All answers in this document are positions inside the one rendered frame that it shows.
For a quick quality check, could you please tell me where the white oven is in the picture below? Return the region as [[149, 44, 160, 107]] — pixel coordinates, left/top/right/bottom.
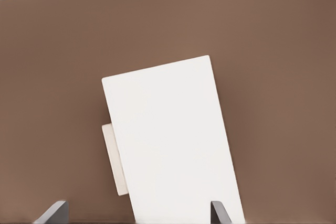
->
[[101, 55, 245, 223]]

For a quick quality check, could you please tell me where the pale oven door handle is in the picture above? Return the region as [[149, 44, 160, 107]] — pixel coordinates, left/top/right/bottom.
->
[[101, 123, 128, 197]]

